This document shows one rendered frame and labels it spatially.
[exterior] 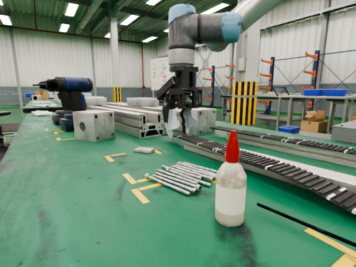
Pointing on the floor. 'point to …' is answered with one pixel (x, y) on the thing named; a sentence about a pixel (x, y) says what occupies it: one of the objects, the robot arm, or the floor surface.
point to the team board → (159, 73)
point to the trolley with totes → (333, 94)
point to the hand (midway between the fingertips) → (177, 134)
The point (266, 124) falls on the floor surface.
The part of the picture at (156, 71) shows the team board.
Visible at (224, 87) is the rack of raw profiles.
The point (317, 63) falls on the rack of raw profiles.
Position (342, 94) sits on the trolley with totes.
